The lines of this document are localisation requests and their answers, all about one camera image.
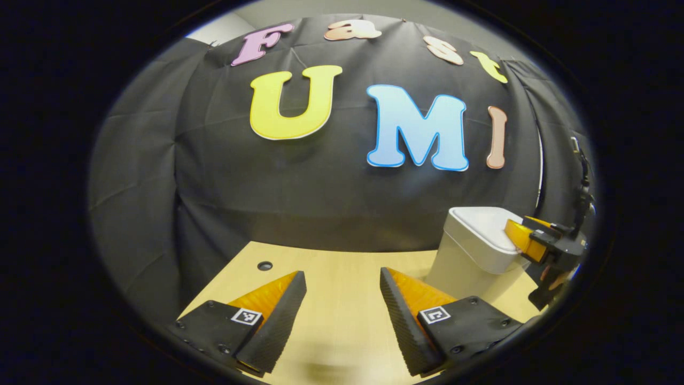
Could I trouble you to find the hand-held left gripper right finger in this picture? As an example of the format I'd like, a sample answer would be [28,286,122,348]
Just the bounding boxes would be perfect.
[379,267,525,378]

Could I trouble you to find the wooden desktop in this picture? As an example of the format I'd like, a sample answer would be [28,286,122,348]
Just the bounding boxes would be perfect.
[179,241,540,385]

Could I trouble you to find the black backdrop cloth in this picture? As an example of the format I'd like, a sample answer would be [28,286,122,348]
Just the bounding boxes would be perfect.
[88,13,596,321]

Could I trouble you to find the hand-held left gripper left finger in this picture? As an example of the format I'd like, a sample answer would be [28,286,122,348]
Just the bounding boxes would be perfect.
[165,270,307,376]

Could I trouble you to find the white desktop garbage bin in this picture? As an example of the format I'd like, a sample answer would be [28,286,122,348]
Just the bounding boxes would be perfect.
[425,206,531,304]

